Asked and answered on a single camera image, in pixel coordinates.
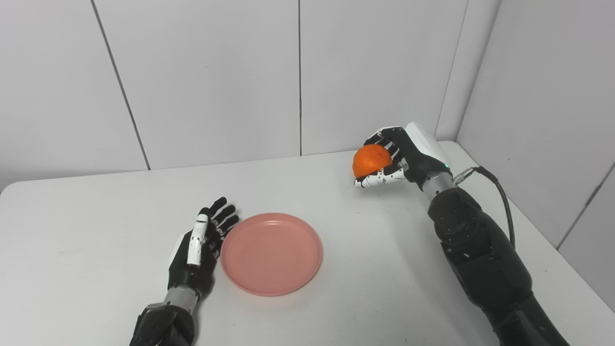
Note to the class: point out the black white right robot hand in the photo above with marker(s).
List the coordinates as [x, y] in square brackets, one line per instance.
[418, 154]

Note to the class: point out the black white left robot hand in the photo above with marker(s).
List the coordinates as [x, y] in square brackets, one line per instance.
[192, 269]

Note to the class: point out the orange fruit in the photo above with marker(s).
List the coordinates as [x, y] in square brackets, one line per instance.
[371, 159]

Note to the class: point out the pink round plate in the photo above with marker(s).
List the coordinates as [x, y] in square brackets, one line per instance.
[271, 254]

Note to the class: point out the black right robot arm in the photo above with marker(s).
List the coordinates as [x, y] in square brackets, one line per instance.
[485, 259]

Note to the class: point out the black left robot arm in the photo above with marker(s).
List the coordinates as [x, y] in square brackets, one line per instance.
[163, 324]

